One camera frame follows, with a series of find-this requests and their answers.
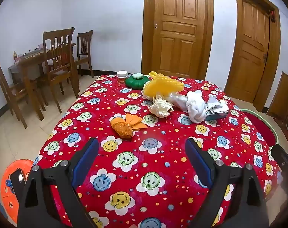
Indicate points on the white lidded jar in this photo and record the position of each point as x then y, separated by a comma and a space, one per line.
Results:
122, 77

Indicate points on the red door ornament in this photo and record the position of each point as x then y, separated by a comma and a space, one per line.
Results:
272, 16

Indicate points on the wooden dining chair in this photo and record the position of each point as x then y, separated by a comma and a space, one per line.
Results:
8, 87
85, 52
58, 59

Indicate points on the wooden dining table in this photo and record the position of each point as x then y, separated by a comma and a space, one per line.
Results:
32, 64

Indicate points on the green flower-shaped container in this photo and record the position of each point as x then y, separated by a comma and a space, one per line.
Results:
134, 83

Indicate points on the teal tissue box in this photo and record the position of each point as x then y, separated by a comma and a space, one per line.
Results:
216, 114

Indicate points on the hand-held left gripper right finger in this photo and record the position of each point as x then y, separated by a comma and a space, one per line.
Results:
198, 163

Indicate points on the small wooden cabinet door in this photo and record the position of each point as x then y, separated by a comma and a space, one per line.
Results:
281, 99

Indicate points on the white cloth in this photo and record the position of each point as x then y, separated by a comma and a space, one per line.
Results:
196, 109

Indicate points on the cream paper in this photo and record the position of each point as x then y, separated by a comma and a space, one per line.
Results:
160, 108

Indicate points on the wooden panel door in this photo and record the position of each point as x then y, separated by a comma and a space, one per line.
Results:
253, 52
179, 28

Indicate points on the red smiley flower tablecloth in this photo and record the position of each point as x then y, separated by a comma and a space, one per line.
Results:
163, 156

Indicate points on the black smartphone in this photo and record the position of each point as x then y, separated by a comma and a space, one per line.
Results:
16, 180

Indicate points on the yellow foam fruit net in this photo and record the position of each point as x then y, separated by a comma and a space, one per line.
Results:
160, 86

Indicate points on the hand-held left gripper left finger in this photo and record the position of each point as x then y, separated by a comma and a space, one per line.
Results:
85, 163

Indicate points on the orange plastic stool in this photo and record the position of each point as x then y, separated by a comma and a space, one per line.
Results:
8, 201

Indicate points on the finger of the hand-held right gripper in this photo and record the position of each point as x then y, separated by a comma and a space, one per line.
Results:
280, 155

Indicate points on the clear plastic bag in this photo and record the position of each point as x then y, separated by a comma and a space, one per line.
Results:
178, 101

